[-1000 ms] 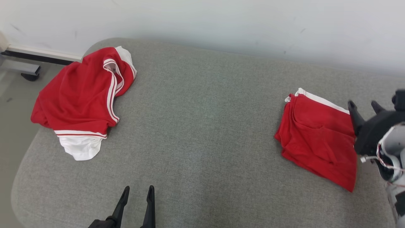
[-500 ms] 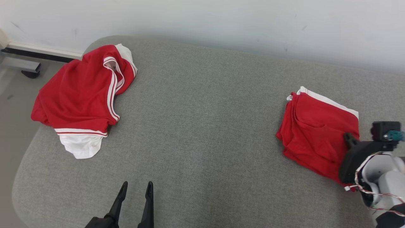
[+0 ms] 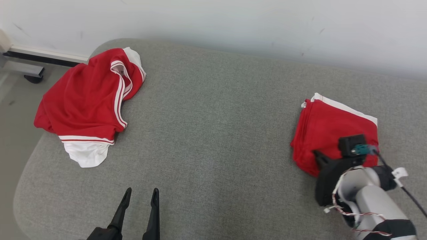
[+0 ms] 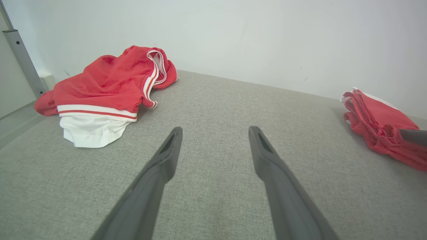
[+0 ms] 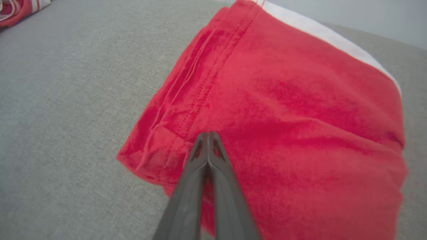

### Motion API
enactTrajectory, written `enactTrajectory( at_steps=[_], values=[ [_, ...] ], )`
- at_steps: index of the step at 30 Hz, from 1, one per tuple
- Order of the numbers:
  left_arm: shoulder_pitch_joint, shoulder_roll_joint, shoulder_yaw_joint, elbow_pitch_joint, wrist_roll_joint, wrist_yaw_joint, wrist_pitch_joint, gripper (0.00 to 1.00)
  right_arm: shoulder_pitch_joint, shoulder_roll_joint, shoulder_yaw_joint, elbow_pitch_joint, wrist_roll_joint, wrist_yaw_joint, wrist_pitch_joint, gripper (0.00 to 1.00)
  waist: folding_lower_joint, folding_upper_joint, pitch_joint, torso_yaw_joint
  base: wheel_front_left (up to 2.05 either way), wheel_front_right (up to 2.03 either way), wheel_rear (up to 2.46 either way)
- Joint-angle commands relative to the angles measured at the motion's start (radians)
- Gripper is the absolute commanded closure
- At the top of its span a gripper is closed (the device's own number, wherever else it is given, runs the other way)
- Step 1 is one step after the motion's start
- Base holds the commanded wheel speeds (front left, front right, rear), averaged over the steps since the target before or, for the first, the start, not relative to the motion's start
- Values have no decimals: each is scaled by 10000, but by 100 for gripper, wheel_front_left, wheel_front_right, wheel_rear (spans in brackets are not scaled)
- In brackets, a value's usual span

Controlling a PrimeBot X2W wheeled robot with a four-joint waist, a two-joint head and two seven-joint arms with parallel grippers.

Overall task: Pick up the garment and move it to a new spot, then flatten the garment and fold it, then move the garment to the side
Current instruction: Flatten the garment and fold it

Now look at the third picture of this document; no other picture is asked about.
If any white and black baseboard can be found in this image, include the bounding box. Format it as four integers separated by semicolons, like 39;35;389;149
3;45;90;68

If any red white basketball jersey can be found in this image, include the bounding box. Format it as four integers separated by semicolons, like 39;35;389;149
33;47;147;168

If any black right cable teal plug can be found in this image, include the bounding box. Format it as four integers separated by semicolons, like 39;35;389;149
353;144;427;219

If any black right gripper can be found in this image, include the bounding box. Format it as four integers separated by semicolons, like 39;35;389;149
313;150;364;207

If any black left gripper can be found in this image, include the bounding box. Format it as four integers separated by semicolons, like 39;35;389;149
86;187;160;240

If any grey metal furniture foot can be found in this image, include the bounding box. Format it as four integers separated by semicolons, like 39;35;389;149
0;59;45;84

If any grey fabric sofa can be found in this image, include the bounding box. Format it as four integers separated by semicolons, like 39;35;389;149
13;38;427;240

